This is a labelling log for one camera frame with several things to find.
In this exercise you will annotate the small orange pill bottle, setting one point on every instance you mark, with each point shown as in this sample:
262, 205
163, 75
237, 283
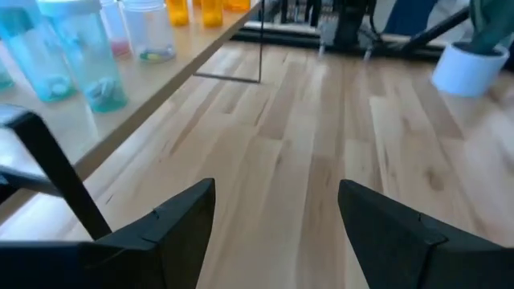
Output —
178, 14
212, 14

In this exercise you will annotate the clear pill bottle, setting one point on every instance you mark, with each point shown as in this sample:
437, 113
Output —
150, 36
116, 36

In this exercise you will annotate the small white vial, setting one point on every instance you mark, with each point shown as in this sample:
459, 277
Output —
90, 60

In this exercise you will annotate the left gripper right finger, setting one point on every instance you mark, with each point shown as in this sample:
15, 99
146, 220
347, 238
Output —
401, 261

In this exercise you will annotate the wooden shelf with black frame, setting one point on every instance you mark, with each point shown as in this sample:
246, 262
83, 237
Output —
144, 84

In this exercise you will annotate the blue-grey metal cart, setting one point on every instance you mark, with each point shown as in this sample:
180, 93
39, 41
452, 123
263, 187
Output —
409, 16

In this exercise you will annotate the large orange pill bottle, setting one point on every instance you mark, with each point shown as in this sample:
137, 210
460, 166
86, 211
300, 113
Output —
237, 5

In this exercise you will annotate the teal pill bottle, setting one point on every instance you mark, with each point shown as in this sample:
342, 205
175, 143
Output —
28, 60

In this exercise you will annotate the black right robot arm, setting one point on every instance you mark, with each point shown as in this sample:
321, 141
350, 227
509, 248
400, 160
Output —
349, 24

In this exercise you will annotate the green plant in white pot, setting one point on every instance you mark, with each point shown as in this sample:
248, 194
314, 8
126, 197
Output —
466, 72

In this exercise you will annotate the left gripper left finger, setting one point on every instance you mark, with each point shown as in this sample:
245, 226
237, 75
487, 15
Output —
160, 257

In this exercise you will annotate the black metal rig frame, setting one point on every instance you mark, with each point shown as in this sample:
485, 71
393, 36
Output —
281, 37

